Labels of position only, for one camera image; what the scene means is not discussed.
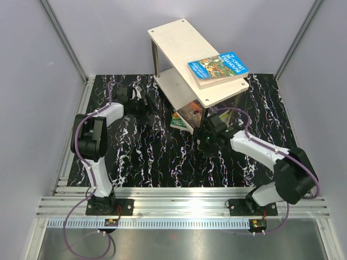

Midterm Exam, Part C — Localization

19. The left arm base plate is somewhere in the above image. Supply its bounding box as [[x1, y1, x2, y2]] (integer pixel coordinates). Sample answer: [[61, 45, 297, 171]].
[[85, 198, 135, 216]]

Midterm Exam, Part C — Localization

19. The black marble mat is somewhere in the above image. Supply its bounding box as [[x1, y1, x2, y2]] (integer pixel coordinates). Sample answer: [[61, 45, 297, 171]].
[[66, 73, 310, 188]]

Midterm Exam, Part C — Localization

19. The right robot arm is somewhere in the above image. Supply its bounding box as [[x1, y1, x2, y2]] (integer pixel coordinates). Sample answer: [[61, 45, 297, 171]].
[[193, 115, 320, 216]]

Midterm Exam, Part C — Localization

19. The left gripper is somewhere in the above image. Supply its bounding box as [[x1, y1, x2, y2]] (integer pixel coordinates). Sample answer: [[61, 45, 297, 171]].
[[128, 94, 160, 124]]

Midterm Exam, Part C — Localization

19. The green treehouse book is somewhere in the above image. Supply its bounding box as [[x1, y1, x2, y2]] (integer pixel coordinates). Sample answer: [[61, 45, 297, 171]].
[[170, 111, 192, 133]]

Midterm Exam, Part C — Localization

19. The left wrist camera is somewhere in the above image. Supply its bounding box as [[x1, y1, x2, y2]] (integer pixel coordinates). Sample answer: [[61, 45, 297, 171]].
[[132, 86, 144, 100]]

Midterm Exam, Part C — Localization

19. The blue paperback book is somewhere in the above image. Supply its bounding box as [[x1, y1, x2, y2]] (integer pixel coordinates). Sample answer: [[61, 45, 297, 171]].
[[219, 112, 232, 127]]

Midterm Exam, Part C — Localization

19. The two-tier wooden shelf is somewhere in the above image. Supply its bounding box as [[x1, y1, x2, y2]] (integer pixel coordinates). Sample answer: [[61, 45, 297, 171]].
[[148, 18, 249, 117]]

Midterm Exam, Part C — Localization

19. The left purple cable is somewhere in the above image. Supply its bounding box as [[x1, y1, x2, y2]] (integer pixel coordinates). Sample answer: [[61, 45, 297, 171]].
[[62, 80, 117, 257]]

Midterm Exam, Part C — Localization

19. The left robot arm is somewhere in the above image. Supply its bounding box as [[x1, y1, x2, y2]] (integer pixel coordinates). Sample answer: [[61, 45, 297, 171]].
[[70, 85, 151, 216]]

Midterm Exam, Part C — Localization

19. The slotted cable duct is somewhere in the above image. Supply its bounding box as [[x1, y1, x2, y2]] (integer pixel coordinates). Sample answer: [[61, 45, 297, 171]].
[[48, 218, 250, 230]]

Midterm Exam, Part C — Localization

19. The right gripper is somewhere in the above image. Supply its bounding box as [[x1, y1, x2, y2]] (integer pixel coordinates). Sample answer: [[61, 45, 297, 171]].
[[187, 127, 219, 158]]

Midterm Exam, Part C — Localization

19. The aluminium rail frame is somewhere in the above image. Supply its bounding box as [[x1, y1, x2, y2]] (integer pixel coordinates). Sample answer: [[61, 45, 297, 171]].
[[35, 186, 331, 217]]

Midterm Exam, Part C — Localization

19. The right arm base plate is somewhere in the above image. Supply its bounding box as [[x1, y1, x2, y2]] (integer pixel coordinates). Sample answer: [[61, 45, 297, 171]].
[[225, 199, 278, 217]]

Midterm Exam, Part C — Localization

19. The blue 26-storey treehouse book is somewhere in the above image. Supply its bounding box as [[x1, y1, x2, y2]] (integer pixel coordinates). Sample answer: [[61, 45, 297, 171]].
[[187, 52, 249, 89]]

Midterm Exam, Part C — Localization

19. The purple cable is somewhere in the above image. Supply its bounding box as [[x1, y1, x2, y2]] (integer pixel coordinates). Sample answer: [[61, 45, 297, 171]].
[[62, 80, 117, 257], [214, 107, 320, 236]]

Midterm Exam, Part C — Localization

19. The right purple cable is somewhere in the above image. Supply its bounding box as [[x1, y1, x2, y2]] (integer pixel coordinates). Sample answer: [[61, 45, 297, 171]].
[[214, 107, 320, 236]]

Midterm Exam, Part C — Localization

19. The dark tale of two cities book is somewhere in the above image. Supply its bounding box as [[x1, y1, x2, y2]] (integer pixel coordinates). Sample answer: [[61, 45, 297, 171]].
[[176, 99, 204, 132]]

